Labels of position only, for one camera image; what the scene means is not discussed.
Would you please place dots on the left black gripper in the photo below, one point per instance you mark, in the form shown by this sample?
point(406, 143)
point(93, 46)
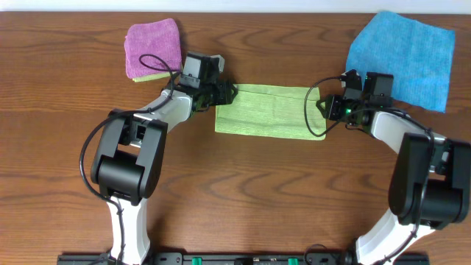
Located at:
point(226, 96)

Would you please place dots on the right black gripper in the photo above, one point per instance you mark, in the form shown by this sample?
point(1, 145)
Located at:
point(333, 101)

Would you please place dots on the green microfiber cloth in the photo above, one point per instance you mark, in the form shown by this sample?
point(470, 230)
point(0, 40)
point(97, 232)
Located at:
point(272, 111)

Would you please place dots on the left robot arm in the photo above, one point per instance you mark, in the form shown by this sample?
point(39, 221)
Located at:
point(128, 160)

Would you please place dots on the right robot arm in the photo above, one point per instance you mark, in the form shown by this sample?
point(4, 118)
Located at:
point(430, 184)

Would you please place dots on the folded green cloth under purple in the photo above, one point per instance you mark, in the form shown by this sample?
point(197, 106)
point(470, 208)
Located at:
point(150, 77)

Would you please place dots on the blue cloth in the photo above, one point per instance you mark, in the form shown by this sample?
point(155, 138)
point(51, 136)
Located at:
point(419, 57)

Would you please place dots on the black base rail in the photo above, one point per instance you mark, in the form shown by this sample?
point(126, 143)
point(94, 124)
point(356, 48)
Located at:
point(176, 258)

